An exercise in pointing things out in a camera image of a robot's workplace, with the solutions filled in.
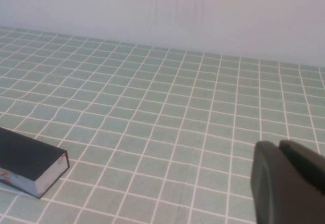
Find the green white checked tablecloth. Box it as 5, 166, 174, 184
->
0, 27, 325, 224

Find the black printed glasses case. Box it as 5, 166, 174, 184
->
0, 126, 70, 199

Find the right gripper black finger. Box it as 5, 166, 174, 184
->
250, 139, 325, 224

